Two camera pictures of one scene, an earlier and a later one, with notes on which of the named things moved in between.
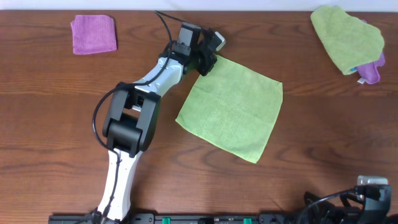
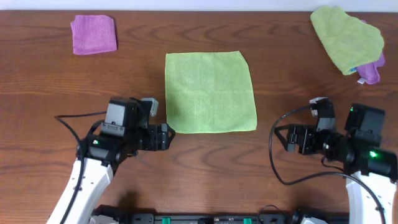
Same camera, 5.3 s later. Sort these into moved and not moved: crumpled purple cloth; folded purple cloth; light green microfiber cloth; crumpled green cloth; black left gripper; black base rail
Moved: light green microfiber cloth; black left gripper
Not moved: crumpled purple cloth; folded purple cloth; black base rail; crumpled green cloth
